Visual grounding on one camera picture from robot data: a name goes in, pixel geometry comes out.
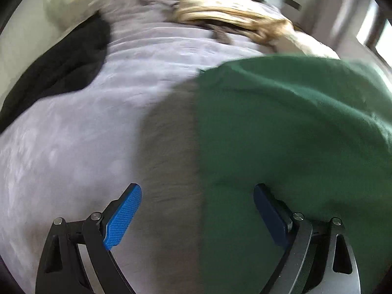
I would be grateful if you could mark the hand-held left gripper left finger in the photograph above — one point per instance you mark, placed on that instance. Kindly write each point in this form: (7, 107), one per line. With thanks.
(122, 220)

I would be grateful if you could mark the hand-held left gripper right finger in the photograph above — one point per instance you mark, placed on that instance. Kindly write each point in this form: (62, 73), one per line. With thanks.
(271, 217)

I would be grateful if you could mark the green shirt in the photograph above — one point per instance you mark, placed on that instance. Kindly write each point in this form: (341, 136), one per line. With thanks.
(291, 128)

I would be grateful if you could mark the purple bed sheet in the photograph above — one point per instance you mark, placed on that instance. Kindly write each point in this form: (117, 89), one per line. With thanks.
(107, 122)

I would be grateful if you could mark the black garment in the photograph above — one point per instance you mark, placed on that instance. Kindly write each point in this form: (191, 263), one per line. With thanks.
(61, 70)

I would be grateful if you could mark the cream quilted jacket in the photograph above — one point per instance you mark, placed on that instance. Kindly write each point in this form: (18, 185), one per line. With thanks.
(309, 47)

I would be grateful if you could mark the beige crumpled garment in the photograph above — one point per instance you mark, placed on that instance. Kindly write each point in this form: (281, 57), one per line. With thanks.
(220, 10)

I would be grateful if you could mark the window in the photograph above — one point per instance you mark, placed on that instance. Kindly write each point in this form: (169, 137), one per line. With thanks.
(373, 27)

